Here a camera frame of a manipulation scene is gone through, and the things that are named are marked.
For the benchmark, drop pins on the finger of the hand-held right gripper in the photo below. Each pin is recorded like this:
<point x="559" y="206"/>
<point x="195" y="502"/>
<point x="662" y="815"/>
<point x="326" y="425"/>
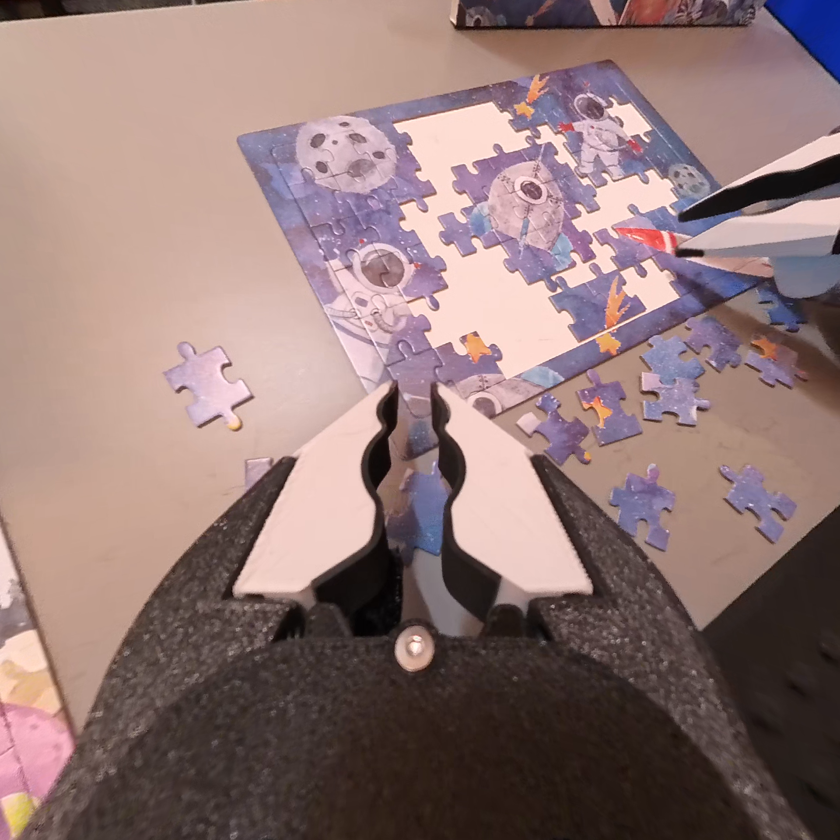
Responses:
<point x="787" y="174"/>
<point x="774" y="236"/>

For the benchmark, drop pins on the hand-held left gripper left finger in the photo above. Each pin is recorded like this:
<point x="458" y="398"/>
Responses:
<point x="308" y="525"/>

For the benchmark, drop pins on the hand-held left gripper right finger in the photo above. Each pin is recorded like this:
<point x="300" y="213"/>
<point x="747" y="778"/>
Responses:
<point x="518" y="525"/>

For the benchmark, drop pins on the puzzle pieces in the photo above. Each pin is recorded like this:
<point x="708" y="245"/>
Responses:
<point x="640" y="502"/>

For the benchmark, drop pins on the space puzzle board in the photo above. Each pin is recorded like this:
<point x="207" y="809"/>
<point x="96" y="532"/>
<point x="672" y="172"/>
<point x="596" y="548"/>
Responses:
<point x="394" y="275"/>

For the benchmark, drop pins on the grey desk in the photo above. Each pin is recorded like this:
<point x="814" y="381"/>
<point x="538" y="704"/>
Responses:
<point x="131" y="197"/>

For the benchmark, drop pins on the blue plastic bin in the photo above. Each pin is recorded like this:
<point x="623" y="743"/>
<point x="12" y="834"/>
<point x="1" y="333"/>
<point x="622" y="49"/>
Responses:
<point x="807" y="33"/>

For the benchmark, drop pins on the illustrated puzzle box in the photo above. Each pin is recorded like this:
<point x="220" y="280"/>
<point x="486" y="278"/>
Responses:
<point x="590" y="13"/>

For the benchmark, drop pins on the colourful cartoon puzzle board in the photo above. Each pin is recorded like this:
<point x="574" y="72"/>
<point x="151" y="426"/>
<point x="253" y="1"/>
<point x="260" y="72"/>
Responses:
<point x="26" y="656"/>

